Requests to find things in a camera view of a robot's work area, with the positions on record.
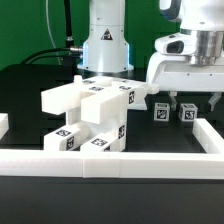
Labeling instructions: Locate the white chair seat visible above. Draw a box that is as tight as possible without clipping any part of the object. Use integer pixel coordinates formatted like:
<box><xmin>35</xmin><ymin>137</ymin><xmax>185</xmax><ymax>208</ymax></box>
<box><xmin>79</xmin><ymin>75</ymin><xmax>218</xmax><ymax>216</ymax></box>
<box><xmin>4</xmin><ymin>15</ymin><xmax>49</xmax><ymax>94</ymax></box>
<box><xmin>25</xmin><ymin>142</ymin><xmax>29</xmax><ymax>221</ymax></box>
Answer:
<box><xmin>65</xmin><ymin>106</ymin><xmax>128</xmax><ymax>153</ymax></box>

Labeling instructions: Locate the white thin cable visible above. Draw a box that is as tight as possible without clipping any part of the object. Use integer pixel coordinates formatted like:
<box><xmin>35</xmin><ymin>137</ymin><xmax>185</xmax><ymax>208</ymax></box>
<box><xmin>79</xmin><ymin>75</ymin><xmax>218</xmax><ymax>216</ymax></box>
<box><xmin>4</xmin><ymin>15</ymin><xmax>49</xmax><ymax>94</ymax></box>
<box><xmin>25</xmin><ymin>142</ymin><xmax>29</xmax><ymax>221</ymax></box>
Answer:
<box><xmin>45</xmin><ymin>0</ymin><xmax>63</xmax><ymax>66</ymax></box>

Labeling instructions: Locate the black vertical cable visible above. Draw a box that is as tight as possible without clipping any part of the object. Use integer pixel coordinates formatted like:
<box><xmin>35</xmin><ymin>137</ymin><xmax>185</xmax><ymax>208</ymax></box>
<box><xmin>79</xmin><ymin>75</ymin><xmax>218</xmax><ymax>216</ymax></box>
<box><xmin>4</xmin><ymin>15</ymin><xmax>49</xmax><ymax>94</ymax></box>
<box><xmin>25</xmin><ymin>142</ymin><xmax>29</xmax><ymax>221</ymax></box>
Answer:
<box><xmin>63</xmin><ymin>0</ymin><xmax>75</xmax><ymax>51</ymax></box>

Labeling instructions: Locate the white chair back frame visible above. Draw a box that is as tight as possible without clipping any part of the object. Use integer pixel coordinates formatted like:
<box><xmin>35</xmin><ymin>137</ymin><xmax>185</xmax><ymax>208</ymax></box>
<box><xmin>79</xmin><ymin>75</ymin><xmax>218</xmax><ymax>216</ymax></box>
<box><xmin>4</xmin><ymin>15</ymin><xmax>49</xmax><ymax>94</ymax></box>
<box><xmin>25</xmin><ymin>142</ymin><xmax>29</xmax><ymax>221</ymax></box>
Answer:
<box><xmin>41</xmin><ymin>75</ymin><xmax>159</xmax><ymax>124</ymax></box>

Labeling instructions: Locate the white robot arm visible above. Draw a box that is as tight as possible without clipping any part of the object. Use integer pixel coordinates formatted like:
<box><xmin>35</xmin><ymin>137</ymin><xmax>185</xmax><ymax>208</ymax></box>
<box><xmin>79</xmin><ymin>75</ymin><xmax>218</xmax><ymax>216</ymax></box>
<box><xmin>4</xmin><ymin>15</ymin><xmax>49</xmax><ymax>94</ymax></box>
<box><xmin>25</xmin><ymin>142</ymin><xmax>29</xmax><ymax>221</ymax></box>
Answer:
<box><xmin>78</xmin><ymin>0</ymin><xmax>224</xmax><ymax>105</ymax></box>

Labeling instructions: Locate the white block at left edge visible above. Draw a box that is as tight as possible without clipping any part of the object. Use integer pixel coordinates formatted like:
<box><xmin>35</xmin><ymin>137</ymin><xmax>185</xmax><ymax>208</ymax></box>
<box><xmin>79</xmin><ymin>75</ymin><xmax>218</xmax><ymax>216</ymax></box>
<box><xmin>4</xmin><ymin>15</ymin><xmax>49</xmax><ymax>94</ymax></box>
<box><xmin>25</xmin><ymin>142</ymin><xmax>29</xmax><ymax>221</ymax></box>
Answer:
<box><xmin>0</xmin><ymin>113</ymin><xmax>9</xmax><ymax>140</ymax></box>

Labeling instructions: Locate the white U-shaped obstacle fence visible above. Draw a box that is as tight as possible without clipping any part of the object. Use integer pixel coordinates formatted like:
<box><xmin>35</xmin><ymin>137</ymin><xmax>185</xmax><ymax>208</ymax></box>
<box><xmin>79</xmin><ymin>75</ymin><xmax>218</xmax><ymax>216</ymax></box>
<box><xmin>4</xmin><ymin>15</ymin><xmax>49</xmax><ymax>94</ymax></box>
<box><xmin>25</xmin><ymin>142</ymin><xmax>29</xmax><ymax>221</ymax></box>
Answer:
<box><xmin>0</xmin><ymin>118</ymin><xmax>224</xmax><ymax>180</ymax></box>

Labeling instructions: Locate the black cable thick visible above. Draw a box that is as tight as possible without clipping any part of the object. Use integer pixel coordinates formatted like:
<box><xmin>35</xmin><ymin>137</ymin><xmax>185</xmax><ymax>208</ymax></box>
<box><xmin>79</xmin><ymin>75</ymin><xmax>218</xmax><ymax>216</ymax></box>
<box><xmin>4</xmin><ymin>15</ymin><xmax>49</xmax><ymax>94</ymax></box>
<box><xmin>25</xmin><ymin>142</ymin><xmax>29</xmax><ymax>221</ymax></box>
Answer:
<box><xmin>21</xmin><ymin>46</ymin><xmax>83</xmax><ymax>64</ymax></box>

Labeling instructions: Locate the white sheet with tags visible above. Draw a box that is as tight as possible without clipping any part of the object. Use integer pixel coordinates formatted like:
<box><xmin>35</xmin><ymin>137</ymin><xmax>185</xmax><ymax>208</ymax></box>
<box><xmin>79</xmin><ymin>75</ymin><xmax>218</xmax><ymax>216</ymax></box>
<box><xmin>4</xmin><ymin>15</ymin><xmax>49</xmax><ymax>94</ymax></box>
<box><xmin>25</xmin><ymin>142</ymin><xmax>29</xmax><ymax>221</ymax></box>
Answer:
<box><xmin>136</xmin><ymin>100</ymin><xmax>147</xmax><ymax>110</ymax></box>

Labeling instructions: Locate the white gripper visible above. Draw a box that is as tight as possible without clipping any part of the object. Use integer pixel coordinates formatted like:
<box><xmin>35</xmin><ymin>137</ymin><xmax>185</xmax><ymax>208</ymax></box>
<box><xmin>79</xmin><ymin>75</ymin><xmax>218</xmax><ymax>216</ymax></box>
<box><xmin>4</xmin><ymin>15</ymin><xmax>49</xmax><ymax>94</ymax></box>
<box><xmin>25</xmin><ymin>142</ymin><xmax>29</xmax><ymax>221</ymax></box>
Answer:
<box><xmin>146</xmin><ymin>33</ymin><xmax>224</xmax><ymax>111</ymax></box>

